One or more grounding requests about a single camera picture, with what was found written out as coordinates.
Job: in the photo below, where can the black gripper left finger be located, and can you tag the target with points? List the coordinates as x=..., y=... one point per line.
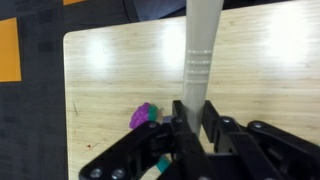
x=141, y=149

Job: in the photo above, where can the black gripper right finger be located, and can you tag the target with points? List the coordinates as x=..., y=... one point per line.
x=264, y=152

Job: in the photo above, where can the big beige plastic spoon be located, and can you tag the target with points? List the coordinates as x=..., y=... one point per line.
x=201, y=23

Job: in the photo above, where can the teal toy cucumber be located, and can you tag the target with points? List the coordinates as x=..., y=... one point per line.
x=163, y=163

